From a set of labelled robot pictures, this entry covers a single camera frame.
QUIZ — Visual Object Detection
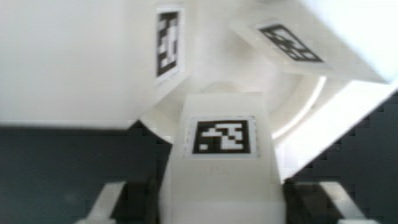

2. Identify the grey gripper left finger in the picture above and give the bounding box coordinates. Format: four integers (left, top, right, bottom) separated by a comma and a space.
73, 180, 158, 224

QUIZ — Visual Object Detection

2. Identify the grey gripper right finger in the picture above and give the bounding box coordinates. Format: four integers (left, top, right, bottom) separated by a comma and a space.
283, 178, 380, 224

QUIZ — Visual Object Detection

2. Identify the white stool leg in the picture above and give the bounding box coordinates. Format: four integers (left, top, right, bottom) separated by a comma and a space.
0, 0, 188, 131
231, 0, 398, 84
160, 93, 286, 224

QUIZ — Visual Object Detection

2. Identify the white round stool seat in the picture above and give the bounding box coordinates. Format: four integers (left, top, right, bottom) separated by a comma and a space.
140, 0, 327, 142

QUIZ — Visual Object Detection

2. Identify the white right fence piece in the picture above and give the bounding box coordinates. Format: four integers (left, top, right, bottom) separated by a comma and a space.
276, 79, 398, 179

